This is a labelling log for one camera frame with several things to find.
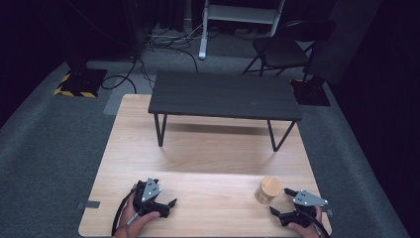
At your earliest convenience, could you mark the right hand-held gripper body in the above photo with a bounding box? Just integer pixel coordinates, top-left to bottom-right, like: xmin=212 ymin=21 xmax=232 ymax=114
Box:
xmin=278 ymin=189 xmax=329 ymax=229

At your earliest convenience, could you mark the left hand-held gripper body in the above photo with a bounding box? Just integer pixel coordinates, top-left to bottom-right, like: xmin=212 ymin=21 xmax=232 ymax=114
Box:
xmin=132 ymin=177 xmax=172 ymax=219

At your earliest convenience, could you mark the person's right hand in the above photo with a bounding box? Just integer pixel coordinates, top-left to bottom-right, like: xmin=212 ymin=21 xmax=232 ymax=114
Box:
xmin=286 ymin=205 xmax=324 ymax=238

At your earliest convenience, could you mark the person's left hand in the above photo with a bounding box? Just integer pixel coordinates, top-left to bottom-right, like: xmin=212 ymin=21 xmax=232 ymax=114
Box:
xmin=114 ymin=192 xmax=161 ymax=238

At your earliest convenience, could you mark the glass jar with wooden lid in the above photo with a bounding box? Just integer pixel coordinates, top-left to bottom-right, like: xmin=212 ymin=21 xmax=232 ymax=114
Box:
xmin=254 ymin=176 xmax=283 ymax=205

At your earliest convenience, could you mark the black stand base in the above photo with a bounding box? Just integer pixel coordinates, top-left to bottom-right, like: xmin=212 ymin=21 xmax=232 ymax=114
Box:
xmin=289 ymin=76 xmax=332 ymax=107

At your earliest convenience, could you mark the black low shelf table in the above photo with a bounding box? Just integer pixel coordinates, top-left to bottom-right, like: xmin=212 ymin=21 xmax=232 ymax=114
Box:
xmin=148 ymin=69 xmax=303 ymax=153

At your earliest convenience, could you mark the black base with yellow stripes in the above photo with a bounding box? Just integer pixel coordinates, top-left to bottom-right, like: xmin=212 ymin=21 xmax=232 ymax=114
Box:
xmin=52 ymin=67 xmax=109 ymax=99

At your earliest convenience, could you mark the black folding chair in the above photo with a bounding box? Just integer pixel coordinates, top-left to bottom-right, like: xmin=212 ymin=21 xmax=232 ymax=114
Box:
xmin=241 ymin=19 xmax=337 ymax=83

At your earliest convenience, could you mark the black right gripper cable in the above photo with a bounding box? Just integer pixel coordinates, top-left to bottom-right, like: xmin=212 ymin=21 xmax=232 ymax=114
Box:
xmin=298 ymin=208 xmax=331 ymax=237

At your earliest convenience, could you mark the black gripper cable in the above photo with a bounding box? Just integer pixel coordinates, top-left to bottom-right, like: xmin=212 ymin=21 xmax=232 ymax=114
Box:
xmin=298 ymin=208 xmax=331 ymax=237
xmin=111 ymin=187 xmax=137 ymax=237

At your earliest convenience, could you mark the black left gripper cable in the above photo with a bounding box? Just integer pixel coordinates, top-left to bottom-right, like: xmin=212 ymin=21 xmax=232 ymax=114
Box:
xmin=111 ymin=187 xmax=137 ymax=237

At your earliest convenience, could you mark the black floor cable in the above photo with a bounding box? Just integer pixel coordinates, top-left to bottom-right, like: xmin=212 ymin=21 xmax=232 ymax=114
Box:
xmin=100 ymin=56 xmax=139 ymax=95

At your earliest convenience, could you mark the bundle of floor cables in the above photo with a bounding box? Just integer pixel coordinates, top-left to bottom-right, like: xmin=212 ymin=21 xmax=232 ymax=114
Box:
xmin=138 ymin=20 xmax=216 ymax=73

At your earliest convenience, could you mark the white metal stand frame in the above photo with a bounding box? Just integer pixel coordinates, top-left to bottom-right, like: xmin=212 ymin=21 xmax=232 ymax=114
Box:
xmin=197 ymin=0 xmax=287 ymax=61

